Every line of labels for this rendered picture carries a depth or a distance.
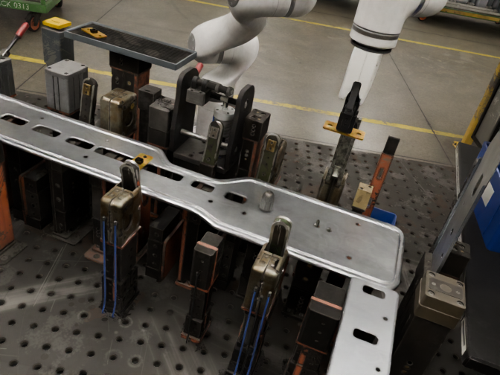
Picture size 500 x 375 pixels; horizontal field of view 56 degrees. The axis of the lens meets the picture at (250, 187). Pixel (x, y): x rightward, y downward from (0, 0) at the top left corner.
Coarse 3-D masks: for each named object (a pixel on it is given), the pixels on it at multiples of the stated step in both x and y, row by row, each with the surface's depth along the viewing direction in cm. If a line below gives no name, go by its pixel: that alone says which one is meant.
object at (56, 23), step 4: (44, 20) 145; (48, 20) 145; (52, 20) 146; (56, 20) 146; (60, 20) 147; (64, 20) 147; (44, 24) 144; (48, 24) 144; (52, 24) 143; (56, 24) 144; (60, 24) 144; (64, 24) 145; (68, 24) 147; (56, 28) 146; (60, 28) 144
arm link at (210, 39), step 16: (240, 0) 113; (256, 0) 113; (272, 0) 114; (288, 0) 116; (224, 16) 140; (240, 16) 118; (256, 16) 118; (272, 16) 120; (192, 32) 150; (208, 32) 144; (224, 32) 138; (240, 32) 132; (256, 32) 131; (192, 48) 149; (208, 48) 145; (224, 48) 143
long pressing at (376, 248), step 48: (0, 96) 134; (48, 144) 119; (96, 144) 122; (144, 144) 125; (144, 192) 110; (192, 192) 112; (240, 192) 116; (288, 192) 118; (336, 240) 106; (384, 240) 109
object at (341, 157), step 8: (360, 120) 110; (344, 136) 113; (344, 144) 114; (352, 144) 112; (336, 152) 114; (344, 152) 114; (336, 160) 116; (344, 160) 114; (344, 168) 115; (328, 176) 117; (336, 184) 117
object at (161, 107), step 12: (156, 108) 128; (168, 108) 128; (156, 120) 129; (168, 120) 128; (156, 132) 132; (168, 132) 131; (156, 144) 134; (168, 144) 133; (168, 156) 138; (156, 168) 139; (156, 204) 146; (168, 204) 149; (156, 216) 148
